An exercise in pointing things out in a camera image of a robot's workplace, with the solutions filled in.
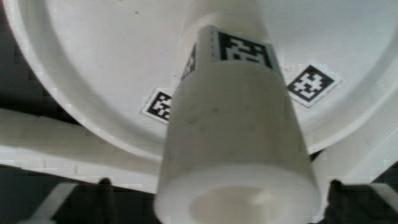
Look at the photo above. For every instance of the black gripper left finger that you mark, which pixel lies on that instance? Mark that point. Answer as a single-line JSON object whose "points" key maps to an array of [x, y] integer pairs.
{"points": [[78, 204]]}

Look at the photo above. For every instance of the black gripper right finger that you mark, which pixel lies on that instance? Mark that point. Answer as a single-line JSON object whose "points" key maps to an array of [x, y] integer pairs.
{"points": [[357, 206]]}

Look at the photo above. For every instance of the white cylindrical table leg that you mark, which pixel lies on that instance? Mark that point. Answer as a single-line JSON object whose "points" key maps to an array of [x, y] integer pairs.
{"points": [[236, 175]]}

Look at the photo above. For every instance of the white round table top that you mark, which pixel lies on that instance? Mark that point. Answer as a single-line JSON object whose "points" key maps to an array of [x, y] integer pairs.
{"points": [[107, 49]]}

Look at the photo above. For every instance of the white right fence rail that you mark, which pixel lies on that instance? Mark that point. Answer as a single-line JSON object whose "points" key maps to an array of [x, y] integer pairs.
{"points": [[357, 158]]}

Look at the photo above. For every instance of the white fence rail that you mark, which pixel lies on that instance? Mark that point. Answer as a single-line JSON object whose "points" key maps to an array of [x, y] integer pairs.
{"points": [[53, 147], [357, 158]]}

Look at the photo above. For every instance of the white front fence rail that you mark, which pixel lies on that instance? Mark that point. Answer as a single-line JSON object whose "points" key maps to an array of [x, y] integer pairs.
{"points": [[53, 147]]}

